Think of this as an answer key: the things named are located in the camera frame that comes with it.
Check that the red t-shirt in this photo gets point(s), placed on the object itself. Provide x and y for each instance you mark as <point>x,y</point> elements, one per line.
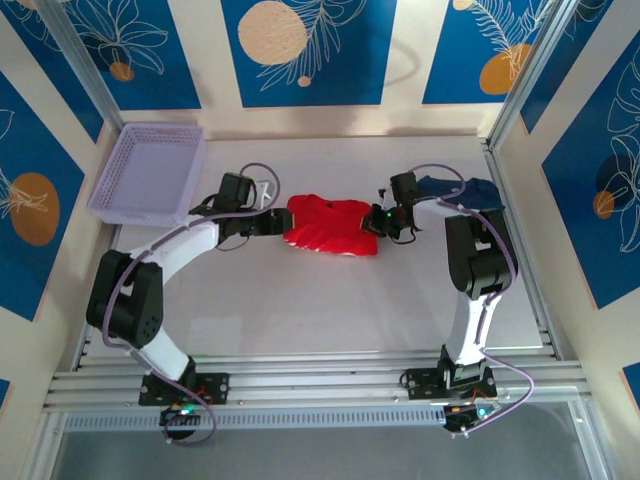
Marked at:
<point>330,230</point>

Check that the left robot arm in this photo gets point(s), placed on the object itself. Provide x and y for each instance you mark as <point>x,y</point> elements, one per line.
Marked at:
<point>165,255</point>

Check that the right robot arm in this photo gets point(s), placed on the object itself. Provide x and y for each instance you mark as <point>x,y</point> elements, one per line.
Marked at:
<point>472,325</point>

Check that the blue folded t-shirt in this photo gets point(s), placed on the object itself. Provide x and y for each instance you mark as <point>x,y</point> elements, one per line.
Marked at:
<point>480,192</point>

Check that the white perforated plastic basket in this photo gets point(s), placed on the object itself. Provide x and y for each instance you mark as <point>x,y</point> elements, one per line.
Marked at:
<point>145,175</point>

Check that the small black electronics board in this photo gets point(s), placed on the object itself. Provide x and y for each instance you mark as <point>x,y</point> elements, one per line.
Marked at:
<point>470,415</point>
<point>180,415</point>

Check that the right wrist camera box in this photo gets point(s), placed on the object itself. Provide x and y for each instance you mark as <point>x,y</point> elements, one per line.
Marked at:
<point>382,194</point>

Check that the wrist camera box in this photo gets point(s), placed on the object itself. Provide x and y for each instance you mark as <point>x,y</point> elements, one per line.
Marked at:
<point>265,192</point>
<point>382,194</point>

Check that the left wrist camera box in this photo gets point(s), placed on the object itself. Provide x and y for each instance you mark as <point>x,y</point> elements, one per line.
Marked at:
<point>265,192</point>

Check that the aluminium side rail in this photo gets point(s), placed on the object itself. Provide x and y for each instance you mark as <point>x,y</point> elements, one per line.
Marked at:
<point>112,237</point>
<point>497,167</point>

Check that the blue floral wall panel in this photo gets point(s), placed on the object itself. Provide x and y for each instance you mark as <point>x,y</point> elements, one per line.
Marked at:
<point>30,150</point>
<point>460,50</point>
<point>350,75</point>
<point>580,200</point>
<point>165,75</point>

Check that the wide aluminium base rail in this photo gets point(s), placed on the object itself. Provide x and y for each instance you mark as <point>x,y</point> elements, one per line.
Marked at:
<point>310,380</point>

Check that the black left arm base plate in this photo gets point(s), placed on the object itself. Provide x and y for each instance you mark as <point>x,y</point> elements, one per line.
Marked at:
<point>220,387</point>

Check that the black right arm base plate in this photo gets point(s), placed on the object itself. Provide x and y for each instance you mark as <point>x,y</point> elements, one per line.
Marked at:
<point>417,385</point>

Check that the aluminium frame post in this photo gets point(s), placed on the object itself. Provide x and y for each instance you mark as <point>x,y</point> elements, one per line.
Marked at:
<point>82,65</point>
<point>530,75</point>

